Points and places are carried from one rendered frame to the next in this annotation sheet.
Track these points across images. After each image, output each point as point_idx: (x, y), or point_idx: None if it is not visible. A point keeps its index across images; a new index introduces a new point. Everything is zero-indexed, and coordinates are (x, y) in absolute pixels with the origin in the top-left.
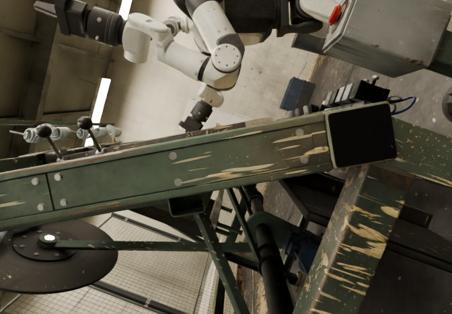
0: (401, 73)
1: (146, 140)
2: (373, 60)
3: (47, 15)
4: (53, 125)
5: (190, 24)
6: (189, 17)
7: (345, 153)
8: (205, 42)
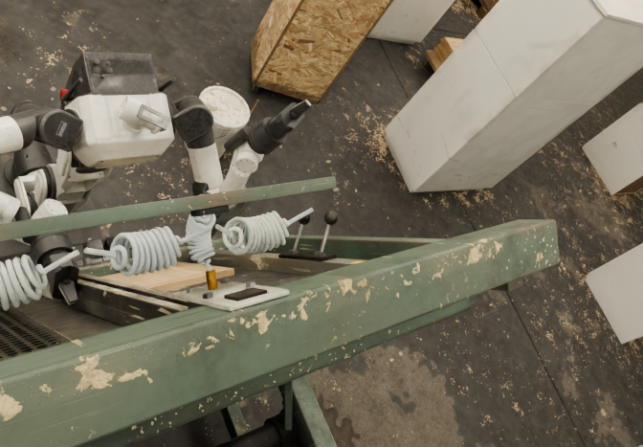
0: (221, 224)
1: (128, 283)
2: (231, 214)
3: (302, 113)
4: (135, 219)
5: (171, 136)
6: (196, 138)
7: None
8: (213, 169)
